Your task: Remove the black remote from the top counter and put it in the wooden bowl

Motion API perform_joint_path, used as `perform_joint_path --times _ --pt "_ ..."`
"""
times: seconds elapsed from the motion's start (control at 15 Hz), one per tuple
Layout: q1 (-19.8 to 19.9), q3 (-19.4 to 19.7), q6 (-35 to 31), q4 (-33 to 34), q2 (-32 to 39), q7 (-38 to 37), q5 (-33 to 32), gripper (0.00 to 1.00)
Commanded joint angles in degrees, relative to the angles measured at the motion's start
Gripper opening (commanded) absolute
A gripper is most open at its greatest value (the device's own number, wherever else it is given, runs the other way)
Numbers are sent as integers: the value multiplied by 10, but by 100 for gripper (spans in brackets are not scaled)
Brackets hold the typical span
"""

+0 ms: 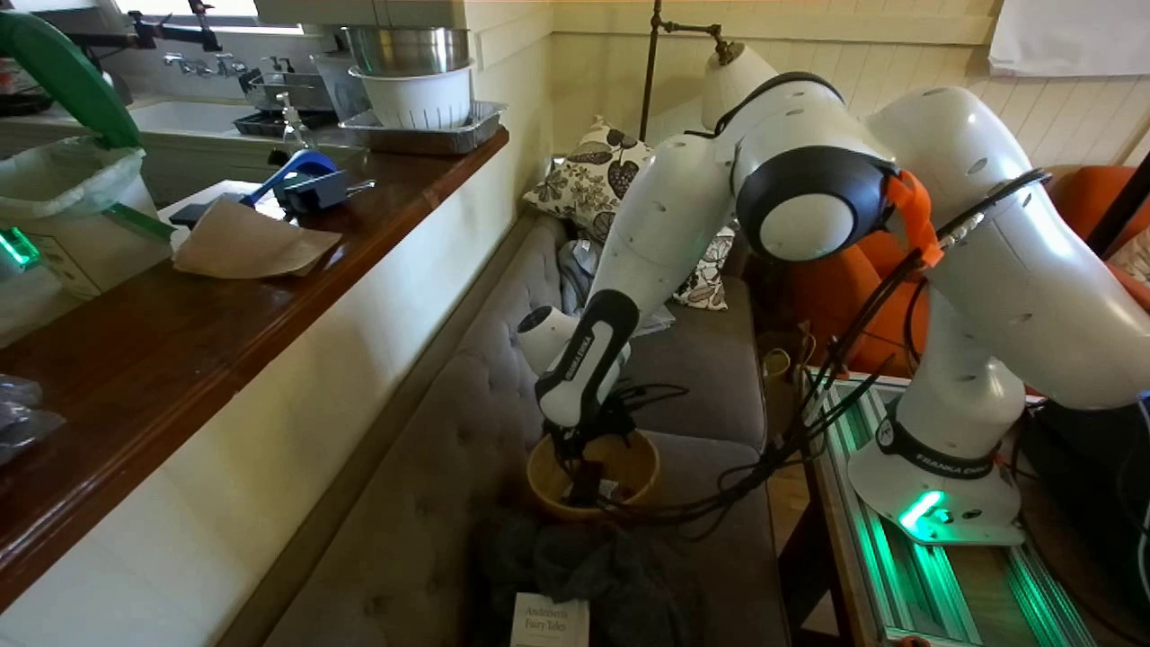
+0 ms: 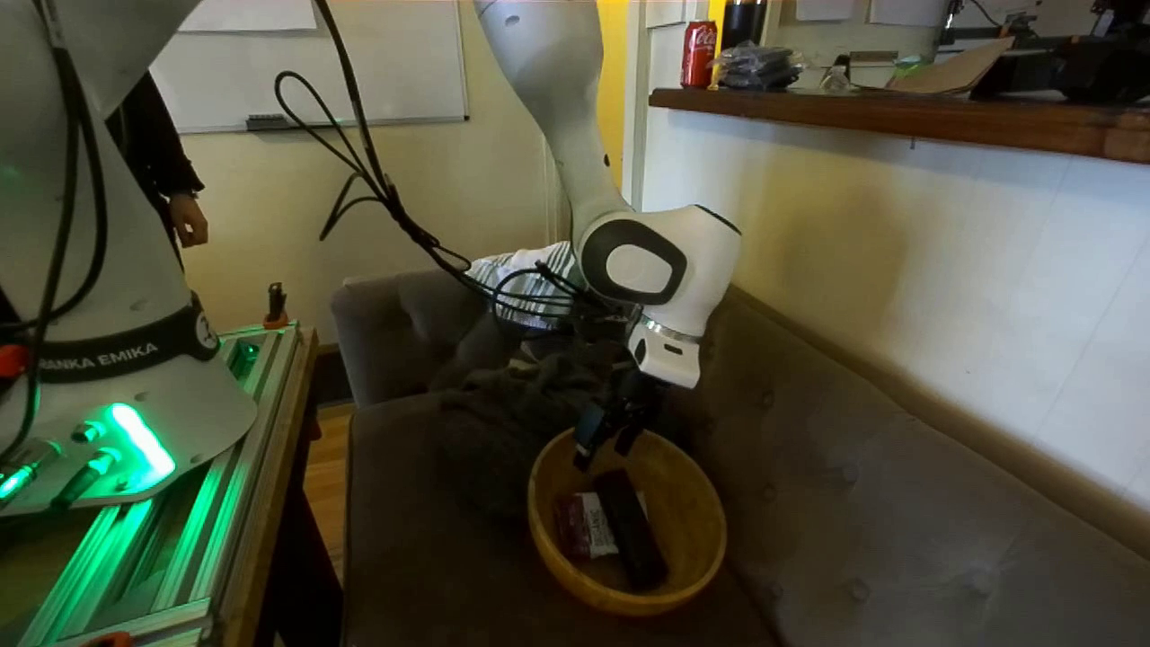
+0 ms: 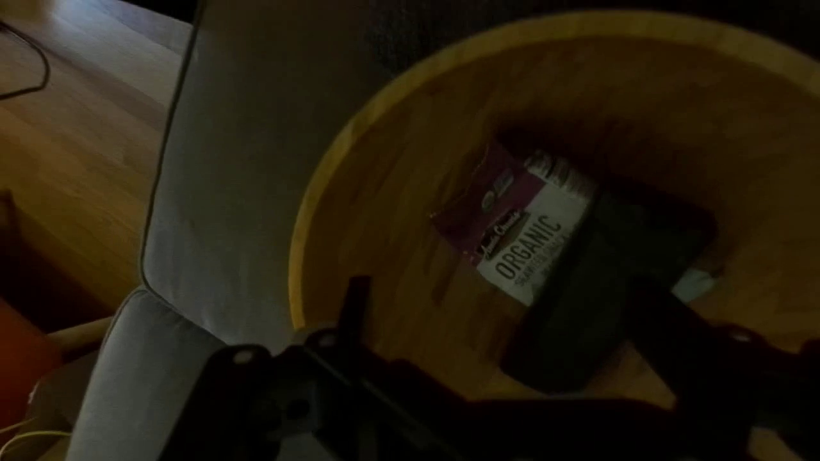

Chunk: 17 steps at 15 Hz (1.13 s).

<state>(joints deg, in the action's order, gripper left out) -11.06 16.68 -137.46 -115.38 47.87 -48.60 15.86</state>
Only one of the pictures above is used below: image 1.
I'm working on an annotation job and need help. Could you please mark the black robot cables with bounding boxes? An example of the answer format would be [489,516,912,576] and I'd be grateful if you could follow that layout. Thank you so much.
[598,164,1057,531]

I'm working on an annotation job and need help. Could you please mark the metal kitchen faucet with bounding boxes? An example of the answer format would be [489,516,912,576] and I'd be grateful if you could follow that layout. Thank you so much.
[160,46,301,137]

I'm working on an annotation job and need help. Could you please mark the white booklet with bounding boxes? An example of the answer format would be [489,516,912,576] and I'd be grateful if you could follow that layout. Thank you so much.
[506,590,592,647]

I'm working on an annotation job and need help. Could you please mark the clear plastic container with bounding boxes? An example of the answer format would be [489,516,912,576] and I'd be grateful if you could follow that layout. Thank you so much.
[0,140,175,301]

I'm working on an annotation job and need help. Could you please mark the green curved plastic chute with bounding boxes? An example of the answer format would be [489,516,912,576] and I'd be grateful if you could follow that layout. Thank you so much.
[0,9,144,154]

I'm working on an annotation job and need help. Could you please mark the white hanging cloth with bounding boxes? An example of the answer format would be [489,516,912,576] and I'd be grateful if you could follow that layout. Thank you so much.
[986,0,1150,81]

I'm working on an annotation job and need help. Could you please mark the metal baking tray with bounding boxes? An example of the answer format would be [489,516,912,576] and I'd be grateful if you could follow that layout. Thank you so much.
[336,101,506,159]

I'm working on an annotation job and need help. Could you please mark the black bag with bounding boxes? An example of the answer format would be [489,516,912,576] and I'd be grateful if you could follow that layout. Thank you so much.
[1018,391,1150,638]

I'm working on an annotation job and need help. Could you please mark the dark wooden counter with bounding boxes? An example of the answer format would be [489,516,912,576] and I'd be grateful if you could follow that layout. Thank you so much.
[0,122,516,606]

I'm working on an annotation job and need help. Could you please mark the stainless steel pot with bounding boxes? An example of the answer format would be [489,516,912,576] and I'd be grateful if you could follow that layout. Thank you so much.
[338,21,476,80]

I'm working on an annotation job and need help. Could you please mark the floor lamp with white shade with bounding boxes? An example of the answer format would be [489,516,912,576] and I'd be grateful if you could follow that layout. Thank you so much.
[637,0,748,140]

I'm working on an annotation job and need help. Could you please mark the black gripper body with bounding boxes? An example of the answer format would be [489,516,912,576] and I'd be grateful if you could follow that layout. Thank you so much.
[550,402,641,468]

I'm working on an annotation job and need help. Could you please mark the crumpled clear plastic bag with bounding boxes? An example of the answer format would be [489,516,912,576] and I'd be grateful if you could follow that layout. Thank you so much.
[0,371,64,469]

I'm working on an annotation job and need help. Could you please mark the blue tape dispenser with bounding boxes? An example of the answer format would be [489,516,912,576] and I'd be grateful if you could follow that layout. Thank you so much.
[241,147,354,218]

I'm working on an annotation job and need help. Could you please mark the wooden bowl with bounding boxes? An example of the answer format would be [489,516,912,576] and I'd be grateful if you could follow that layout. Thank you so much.
[523,422,664,523]

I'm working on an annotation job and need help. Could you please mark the aluminium rail robot table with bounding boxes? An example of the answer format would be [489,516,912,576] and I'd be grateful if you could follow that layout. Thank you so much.
[796,361,1099,647]

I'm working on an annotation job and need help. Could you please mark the orange armchair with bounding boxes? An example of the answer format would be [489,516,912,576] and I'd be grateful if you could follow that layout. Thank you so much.
[785,161,949,379]
[1048,161,1150,280]

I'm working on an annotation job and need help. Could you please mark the small yellow cup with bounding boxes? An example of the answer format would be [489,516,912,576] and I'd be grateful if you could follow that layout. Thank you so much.
[759,340,800,383]

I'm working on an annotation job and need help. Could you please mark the white ribbed bowl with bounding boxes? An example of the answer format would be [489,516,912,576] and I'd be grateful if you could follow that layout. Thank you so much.
[348,63,477,130]

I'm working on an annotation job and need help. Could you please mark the floral patterned pillow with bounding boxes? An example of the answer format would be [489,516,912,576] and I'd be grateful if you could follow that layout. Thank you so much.
[523,119,741,313]

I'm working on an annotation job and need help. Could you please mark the dark grey fuzzy blanket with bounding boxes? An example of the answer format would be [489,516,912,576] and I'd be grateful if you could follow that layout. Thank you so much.
[473,507,704,647]

